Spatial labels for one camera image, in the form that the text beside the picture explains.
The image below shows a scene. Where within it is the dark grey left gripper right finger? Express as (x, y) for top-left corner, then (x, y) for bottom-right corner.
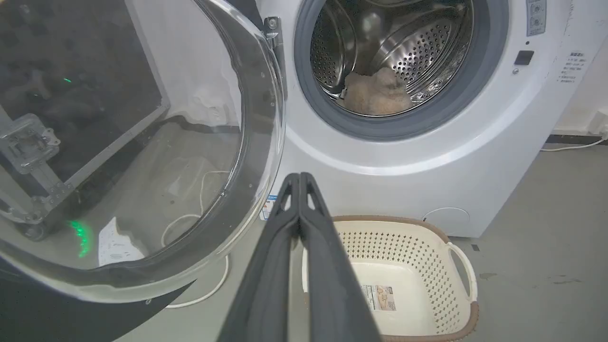
(299, 172), (383, 342)

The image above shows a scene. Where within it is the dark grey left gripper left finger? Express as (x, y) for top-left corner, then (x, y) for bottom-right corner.
(217, 173), (301, 342)

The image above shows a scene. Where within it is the transparent washer door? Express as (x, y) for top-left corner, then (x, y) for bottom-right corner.
(0, 0), (288, 342)

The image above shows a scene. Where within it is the white front-load washing machine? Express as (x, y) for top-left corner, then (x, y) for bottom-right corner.
(227, 0), (608, 238)

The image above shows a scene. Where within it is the cream perforated laundry basket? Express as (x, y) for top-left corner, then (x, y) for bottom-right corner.
(302, 215), (479, 342)

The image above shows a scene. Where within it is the white paper sheet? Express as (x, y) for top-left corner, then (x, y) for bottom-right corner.
(98, 217), (146, 267)

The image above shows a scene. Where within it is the beige fluffy towel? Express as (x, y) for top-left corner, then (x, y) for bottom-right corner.
(343, 67), (414, 116)

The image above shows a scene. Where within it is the black flight case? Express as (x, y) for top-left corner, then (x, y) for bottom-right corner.
(0, 0), (171, 240)

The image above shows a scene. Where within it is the white power cable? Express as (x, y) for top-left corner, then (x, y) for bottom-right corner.
(161, 170), (230, 309)

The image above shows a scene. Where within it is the white wall cable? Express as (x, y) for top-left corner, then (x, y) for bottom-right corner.
(540, 124), (608, 152)

